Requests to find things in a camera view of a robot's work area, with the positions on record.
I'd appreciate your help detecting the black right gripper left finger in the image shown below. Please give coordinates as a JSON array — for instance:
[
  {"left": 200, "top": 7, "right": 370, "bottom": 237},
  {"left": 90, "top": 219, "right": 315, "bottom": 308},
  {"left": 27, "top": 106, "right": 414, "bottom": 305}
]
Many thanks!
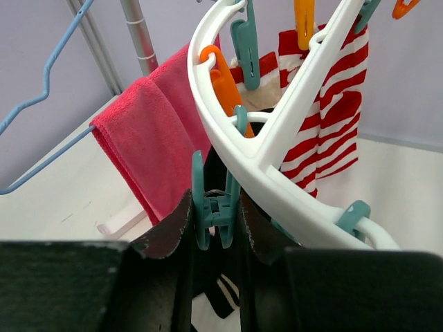
[{"left": 100, "top": 190, "right": 194, "bottom": 331}]

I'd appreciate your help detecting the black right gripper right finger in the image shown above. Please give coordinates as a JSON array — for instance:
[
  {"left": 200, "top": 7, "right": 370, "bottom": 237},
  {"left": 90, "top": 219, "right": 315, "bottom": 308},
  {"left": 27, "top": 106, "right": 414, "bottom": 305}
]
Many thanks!
[{"left": 238, "top": 190, "right": 333, "bottom": 332}]

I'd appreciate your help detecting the black striped sock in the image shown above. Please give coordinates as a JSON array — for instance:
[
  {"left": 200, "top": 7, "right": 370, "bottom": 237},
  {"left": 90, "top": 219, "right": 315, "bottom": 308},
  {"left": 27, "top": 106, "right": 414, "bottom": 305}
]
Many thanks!
[{"left": 193, "top": 148, "right": 239, "bottom": 319}]

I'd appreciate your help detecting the teal clothes peg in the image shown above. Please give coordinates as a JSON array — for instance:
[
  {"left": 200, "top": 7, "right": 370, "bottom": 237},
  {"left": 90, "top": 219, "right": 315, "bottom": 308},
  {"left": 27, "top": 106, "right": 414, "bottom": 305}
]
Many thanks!
[{"left": 192, "top": 150, "right": 240, "bottom": 250}]

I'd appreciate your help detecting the white round clip hanger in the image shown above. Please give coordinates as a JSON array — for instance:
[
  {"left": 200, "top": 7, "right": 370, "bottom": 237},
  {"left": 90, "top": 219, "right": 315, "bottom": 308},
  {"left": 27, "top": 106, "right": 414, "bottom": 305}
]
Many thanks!
[{"left": 187, "top": 0, "right": 398, "bottom": 250}]

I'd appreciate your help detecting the pink towel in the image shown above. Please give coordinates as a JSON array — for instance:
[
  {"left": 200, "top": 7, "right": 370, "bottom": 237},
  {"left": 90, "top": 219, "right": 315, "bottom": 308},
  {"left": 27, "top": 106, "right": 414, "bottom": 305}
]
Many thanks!
[{"left": 91, "top": 46, "right": 211, "bottom": 225}]

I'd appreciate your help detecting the orange clothes peg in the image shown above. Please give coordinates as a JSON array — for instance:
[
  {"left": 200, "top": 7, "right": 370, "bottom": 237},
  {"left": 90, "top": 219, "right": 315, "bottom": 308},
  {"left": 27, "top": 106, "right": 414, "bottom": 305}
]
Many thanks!
[{"left": 187, "top": 44, "right": 255, "bottom": 154}]

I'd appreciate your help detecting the white metal clothes rack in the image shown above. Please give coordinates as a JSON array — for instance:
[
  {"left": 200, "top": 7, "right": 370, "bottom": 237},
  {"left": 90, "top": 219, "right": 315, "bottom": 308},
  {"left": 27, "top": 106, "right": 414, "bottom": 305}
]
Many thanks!
[{"left": 120, "top": 0, "right": 159, "bottom": 76}]

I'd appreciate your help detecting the blue wire hanger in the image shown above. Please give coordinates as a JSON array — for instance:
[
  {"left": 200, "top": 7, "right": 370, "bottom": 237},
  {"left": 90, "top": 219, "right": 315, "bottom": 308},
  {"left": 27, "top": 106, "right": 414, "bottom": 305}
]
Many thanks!
[{"left": 0, "top": 0, "right": 96, "bottom": 196}]

